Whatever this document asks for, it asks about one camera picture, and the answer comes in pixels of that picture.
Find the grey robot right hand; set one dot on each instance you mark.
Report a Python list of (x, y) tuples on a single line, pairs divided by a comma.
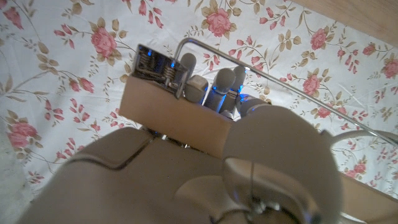
[(155, 186)]

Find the wooden stick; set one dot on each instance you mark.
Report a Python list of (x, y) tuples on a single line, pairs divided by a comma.
[(168, 115)]

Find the floral backdrop cloth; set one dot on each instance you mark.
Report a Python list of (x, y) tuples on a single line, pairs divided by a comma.
[(62, 77)]

